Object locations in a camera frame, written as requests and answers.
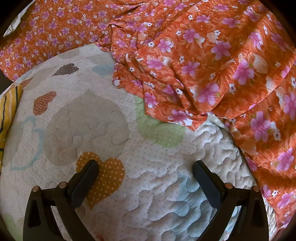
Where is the quilted heart-print blanket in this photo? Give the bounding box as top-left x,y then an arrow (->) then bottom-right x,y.
0,43 -> 278,241

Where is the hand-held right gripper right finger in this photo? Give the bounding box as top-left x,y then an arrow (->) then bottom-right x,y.
193,160 -> 270,241

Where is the white patterned cloth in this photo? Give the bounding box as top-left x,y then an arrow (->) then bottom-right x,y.
5,10 -> 26,37

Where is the orange floral cloth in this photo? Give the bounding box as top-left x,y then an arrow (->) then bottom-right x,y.
0,0 -> 296,230

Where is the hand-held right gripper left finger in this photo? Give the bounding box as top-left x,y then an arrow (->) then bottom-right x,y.
23,159 -> 100,241

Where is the yellow striped garment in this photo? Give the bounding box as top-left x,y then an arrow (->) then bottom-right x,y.
0,85 -> 23,142

